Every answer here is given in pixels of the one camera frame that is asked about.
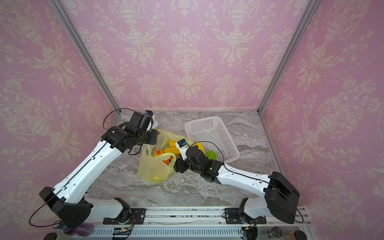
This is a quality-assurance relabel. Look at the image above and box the yellow green toy mango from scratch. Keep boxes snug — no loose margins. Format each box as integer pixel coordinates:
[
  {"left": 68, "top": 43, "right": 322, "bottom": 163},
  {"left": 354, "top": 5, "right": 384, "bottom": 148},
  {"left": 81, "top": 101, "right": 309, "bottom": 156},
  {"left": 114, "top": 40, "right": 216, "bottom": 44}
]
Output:
[{"left": 195, "top": 142, "right": 205, "bottom": 154}]

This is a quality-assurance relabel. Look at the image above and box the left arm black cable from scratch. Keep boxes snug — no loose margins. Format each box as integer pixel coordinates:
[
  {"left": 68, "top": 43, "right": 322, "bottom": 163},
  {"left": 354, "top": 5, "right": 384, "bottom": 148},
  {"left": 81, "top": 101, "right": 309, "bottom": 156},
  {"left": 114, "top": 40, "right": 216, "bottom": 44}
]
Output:
[{"left": 28, "top": 107, "right": 148, "bottom": 228}]

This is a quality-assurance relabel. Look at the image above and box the round metal tin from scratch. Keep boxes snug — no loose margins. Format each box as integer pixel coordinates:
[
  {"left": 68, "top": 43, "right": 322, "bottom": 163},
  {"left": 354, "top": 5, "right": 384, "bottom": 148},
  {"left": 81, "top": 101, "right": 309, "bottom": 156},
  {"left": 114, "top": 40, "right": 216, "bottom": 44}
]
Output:
[{"left": 264, "top": 226, "right": 284, "bottom": 240}]

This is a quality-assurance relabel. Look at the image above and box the black round knob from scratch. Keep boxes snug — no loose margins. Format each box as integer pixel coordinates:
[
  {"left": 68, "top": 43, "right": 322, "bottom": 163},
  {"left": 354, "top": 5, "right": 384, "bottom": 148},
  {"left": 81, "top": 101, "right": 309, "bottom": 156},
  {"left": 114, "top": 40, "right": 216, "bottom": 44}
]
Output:
[{"left": 294, "top": 230, "right": 308, "bottom": 240}]

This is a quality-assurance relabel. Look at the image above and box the aluminium rail base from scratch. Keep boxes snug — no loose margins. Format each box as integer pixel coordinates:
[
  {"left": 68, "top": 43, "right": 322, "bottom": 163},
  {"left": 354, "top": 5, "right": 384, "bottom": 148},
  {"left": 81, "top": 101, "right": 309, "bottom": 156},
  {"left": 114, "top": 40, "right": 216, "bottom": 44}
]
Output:
[{"left": 86, "top": 206, "right": 317, "bottom": 240}]

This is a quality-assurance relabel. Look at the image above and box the white plastic basket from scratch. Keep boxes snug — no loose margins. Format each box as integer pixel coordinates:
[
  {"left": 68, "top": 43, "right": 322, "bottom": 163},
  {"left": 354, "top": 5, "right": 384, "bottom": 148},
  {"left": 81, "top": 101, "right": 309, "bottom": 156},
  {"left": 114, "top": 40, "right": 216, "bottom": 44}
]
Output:
[{"left": 185, "top": 116, "right": 240, "bottom": 164}]

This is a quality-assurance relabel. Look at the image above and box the small jar white lid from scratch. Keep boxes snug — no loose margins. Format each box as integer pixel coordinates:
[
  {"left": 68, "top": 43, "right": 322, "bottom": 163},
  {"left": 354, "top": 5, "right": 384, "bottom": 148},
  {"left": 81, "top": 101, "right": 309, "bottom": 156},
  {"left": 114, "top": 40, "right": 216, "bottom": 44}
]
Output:
[{"left": 152, "top": 120, "right": 159, "bottom": 129}]

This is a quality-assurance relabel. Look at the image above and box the purple drink bottle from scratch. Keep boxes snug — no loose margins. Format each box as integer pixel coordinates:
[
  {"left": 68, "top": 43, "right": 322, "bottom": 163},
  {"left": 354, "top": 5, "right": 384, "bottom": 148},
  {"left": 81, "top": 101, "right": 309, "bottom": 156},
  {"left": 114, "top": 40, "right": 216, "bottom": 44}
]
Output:
[{"left": 61, "top": 223, "right": 94, "bottom": 237}]

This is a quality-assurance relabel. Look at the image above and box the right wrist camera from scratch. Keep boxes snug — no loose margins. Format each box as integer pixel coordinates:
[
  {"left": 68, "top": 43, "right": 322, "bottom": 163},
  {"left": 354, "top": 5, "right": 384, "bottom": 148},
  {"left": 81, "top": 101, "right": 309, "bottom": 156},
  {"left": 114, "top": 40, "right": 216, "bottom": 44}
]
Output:
[{"left": 175, "top": 139, "right": 190, "bottom": 161}]

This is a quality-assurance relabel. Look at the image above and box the yellow toy lemon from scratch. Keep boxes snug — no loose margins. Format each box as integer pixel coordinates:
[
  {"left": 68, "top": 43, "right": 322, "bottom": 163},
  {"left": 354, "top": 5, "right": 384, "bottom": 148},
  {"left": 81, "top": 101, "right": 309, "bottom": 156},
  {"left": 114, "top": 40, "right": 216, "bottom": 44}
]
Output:
[{"left": 169, "top": 140, "right": 177, "bottom": 148}]

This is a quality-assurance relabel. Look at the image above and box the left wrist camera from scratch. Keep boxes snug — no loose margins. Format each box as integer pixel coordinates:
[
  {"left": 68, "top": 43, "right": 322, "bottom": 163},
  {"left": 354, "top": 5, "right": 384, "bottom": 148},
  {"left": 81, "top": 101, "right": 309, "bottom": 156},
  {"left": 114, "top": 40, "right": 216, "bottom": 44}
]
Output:
[{"left": 145, "top": 110, "right": 155, "bottom": 132}]

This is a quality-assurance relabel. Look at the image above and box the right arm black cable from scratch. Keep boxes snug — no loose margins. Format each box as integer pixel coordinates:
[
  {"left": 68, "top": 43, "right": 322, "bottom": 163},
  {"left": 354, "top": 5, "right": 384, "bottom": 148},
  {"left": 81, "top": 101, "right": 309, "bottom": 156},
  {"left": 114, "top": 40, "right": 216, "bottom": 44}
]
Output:
[{"left": 187, "top": 140, "right": 304, "bottom": 224}]

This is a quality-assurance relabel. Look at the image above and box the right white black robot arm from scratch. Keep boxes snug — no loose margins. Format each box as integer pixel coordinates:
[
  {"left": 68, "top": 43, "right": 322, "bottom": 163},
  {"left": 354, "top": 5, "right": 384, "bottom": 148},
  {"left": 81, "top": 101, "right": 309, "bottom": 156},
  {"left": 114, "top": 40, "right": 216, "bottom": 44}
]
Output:
[{"left": 174, "top": 146, "right": 300, "bottom": 224}]

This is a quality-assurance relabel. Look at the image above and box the orange toy fruit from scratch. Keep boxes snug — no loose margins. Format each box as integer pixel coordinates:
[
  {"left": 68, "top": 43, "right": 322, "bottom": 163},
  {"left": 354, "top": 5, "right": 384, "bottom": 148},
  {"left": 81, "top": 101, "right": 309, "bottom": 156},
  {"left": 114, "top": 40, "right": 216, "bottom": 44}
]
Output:
[{"left": 163, "top": 156, "right": 174, "bottom": 166}]

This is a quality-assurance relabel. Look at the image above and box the yellow toy starfruit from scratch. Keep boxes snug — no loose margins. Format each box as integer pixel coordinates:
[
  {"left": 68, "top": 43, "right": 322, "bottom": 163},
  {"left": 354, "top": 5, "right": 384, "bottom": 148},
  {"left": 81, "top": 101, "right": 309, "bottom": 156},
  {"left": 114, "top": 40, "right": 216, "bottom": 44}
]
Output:
[{"left": 164, "top": 147, "right": 180, "bottom": 156}]

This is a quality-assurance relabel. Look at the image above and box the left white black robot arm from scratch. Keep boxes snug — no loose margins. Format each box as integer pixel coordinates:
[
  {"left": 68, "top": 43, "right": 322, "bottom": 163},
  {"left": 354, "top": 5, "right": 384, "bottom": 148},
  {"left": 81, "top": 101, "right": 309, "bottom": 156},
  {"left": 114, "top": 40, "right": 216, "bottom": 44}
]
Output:
[{"left": 40, "top": 111, "right": 158, "bottom": 229}]

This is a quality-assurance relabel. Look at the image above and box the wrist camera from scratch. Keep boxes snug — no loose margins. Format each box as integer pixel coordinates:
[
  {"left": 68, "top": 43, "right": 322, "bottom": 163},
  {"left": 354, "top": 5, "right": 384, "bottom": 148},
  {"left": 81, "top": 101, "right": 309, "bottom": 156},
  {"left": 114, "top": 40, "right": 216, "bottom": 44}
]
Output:
[
  {"left": 175, "top": 139, "right": 190, "bottom": 161},
  {"left": 145, "top": 110, "right": 155, "bottom": 132}
]

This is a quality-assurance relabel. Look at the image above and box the green toy fruit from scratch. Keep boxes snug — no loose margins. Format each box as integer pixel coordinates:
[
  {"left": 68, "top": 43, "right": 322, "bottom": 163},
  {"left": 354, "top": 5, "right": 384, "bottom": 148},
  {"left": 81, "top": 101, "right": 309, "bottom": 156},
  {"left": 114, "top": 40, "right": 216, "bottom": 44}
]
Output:
[{"left": 206, "top": 151, "right": 217, "bottom": 161}]

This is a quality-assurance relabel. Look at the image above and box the yellow red toy peach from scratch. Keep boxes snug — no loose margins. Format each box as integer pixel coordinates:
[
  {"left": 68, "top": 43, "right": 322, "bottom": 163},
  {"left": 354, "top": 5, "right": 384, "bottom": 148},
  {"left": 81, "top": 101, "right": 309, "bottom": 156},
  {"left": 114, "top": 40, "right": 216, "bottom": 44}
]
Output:
[{"left": 154, "top": 150, "right": 164, "bottom": 157}]

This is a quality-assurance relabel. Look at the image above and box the yellow plastic bag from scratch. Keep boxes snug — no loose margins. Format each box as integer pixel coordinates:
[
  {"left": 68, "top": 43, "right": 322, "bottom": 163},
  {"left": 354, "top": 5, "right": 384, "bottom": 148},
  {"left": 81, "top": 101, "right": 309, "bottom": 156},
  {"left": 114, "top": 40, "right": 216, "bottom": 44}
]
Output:
[{"left": 137, "top": 130, "right": 187, "bottom": 184}]

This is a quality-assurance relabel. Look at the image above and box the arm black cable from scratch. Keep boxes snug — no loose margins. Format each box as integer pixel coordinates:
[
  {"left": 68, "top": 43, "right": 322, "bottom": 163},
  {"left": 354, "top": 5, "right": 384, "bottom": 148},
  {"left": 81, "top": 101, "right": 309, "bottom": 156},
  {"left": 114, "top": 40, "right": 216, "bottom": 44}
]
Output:
[
  {"left": 187, "top": 140, "right": 304, "bottom": 224},
  {"left": 28, "top": 107, "right": 148, "bottom": 228}
]

